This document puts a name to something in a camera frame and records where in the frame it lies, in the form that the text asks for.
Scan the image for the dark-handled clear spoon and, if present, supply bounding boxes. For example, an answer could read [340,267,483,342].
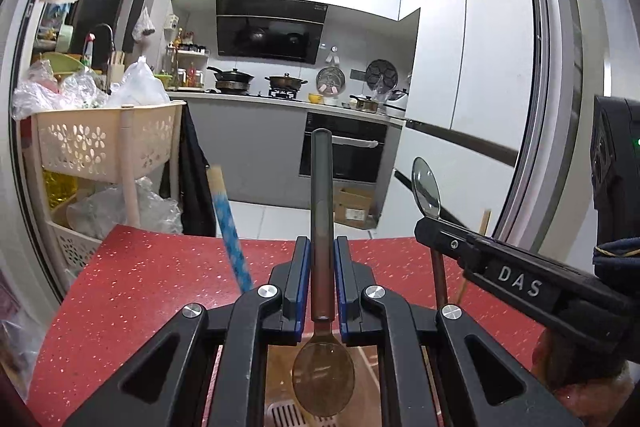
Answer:
[292,129,355,418]

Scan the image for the bamboo chopstick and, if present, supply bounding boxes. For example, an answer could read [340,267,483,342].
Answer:
[454,208,493,306]

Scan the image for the black garment hanging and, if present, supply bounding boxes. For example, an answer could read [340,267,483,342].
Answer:
[178,104,217,237]

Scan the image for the blue dotted wooden chopstick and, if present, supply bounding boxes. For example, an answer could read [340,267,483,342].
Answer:
[207,165,253,293]

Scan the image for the pink utensil holder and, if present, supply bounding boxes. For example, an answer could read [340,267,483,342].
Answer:
[214,343,386,427]

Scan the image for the black wok on stove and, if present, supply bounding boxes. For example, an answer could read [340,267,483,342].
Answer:
[207,66,254,93]

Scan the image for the white refrigerator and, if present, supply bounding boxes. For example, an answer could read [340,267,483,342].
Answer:
[376,0,535,239]

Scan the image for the black range hood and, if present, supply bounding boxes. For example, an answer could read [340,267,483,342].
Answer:
[215,0,329,64]

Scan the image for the cardboard box on floor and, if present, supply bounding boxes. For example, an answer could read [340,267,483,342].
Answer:
[333,186,374,230]

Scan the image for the black built-in oven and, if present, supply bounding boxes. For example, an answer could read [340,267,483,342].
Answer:
[298,113,387,184]

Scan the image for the black-handled smoky spoon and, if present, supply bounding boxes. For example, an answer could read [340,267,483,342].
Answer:
[411,157,448,309]

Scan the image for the person's right hand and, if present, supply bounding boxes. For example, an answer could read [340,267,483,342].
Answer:
[532,329,634,426]

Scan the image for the beige plastic storage cart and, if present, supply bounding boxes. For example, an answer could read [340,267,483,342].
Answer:
[21,101,183,288]

